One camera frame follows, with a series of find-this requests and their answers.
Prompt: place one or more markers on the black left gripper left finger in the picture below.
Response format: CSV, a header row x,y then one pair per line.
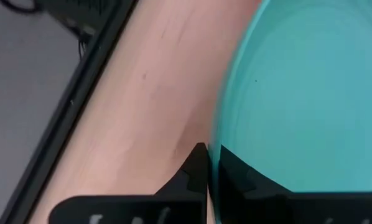
x,y
186,189

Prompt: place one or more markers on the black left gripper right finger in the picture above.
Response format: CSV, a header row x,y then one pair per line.
x,y
245,202

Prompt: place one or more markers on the teal green plate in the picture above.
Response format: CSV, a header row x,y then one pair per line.
x,y
298,93

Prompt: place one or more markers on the black table frame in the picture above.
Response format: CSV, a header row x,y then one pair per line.
x,y
71,102

